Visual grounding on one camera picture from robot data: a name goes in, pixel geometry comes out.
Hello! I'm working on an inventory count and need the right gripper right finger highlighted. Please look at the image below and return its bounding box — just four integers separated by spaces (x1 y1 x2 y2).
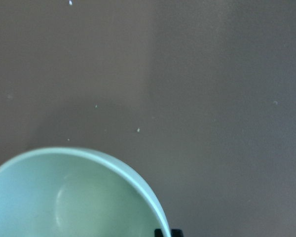
171 229 184 237

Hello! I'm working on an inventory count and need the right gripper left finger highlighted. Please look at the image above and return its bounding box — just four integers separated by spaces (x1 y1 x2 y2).
154 229 164 237

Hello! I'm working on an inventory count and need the light green bowl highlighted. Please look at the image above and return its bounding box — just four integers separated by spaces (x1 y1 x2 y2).
0 147 171 237

